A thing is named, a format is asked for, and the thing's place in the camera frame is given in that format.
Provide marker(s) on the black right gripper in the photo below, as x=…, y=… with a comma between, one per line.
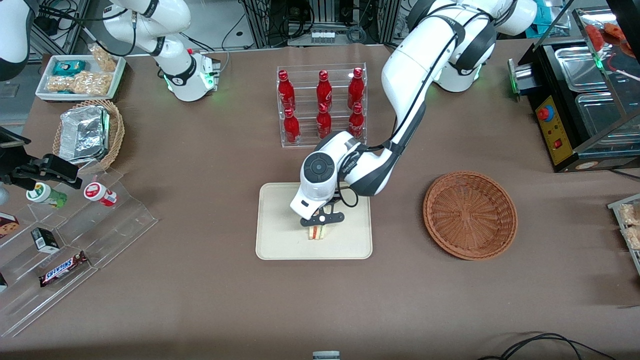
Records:
x=25, y=169

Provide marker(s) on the clear pastry packet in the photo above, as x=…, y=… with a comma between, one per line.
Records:
x=634, y=238
x=631, y=215

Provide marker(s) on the triangular sandwich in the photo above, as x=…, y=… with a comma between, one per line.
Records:
x=318, y=233

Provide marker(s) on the large clear peanut snack bag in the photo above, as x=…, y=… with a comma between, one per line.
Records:
x=82, y=84

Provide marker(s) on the grey white device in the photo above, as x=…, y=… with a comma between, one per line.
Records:
x=326, y=356

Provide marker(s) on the dark packet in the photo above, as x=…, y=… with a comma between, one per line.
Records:
x=2, y=282

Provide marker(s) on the cream plastic tray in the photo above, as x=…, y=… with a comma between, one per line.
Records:
x=280, y=235

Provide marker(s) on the small clear peanut snack bag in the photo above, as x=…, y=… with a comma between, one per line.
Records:
x=104, y=59

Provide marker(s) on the small black carton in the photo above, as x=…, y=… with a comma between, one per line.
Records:
x=45, y=241

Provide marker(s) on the teal box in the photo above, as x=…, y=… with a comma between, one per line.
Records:
x=550, y=22

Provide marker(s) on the teal snack packet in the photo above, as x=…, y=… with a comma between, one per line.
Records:
x=69, y=67

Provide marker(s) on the oval tan wicker basket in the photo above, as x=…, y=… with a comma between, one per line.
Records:
x=116, y=135

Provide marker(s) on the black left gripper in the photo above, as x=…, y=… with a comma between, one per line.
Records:
x=337, y=192

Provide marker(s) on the red cola bottle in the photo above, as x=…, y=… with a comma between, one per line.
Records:
x=291, y=129
x=324, y=90
x=286, y=92
x=324, y=122
x=356, y=122
x=355, y=89

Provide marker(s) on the clear acrylic bottle rack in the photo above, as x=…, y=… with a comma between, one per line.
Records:
x=306, y=100

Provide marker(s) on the snickers chocolate bar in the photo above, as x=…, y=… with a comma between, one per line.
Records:
x=64, y=269

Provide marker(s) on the clear acrylic stepped stand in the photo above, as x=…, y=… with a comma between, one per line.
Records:
x=115, y=225

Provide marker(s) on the small red label bottle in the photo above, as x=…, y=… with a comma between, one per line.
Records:
x=100, y=194

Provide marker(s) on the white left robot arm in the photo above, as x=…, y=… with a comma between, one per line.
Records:
x=415, y=65

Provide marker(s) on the round brown wicker basket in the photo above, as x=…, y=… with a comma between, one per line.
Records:
x=470, y=215

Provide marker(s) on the black food warmer case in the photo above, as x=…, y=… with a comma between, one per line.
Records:
x=560, y=145

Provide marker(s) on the white rectangular snack tray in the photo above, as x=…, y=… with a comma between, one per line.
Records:
x=45, y=92

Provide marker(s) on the small green label bottle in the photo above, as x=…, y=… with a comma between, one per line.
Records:
x=46, y=195

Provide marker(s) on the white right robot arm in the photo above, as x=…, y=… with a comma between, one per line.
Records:
x=175, y=50

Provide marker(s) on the brown cookie box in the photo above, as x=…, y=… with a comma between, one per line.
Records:
x=7, y=225

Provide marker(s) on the silver foil packet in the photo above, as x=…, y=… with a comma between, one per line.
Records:
x=84, y=134

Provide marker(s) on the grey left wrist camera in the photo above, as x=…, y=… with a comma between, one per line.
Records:
x=305, y=207

